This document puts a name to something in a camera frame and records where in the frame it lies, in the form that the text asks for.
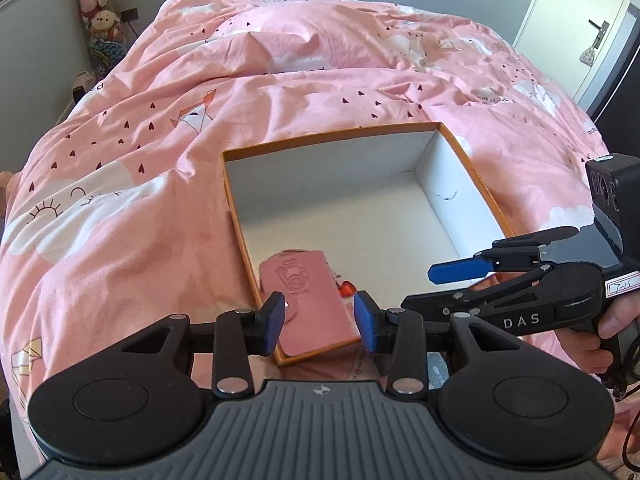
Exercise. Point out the black wall socket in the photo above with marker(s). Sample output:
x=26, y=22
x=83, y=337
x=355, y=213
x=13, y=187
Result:
x=129, y=14

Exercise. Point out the blue scaly plush toy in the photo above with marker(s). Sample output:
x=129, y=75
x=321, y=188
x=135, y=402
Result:
x=107, y=57

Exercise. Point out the pink embossed card pouch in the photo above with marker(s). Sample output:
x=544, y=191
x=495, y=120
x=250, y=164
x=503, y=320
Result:
x=310, y=300

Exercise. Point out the orange cardboard box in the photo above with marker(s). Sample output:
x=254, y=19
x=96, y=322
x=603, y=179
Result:
x=350, y=220

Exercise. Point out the white door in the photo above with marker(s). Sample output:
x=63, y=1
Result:
x=560, y=20

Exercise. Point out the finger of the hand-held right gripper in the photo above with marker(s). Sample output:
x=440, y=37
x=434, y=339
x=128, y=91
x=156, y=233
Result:
x=452, y=271
x=440, y=305

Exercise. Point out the hanging patterned sachet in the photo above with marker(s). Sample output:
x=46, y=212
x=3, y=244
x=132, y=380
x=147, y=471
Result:
x=588, y=55

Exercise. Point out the red heart charm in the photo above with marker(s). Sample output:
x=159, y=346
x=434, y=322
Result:
x=346, y=290

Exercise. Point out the person's right hand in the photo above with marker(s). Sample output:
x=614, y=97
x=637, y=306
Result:
x=590, y=355

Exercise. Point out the pink printed blanket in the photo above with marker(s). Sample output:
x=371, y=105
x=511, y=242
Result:
x=150, y=210

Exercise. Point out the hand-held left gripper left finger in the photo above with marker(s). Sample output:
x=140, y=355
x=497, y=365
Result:
x=274, y=325

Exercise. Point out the dark cabinet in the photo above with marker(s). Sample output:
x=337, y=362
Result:
x=622, y=110

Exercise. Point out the clear plastic packet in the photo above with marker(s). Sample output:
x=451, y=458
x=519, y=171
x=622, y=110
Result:
x=436, y=367

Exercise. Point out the pink plush doll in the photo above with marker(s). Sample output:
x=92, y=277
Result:
x=91, y=5

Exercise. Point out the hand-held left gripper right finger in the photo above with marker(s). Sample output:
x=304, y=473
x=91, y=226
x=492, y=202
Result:
x=362, y=322

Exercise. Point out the yellow bear plush toy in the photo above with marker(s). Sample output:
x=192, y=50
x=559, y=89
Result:
x=105, y=22

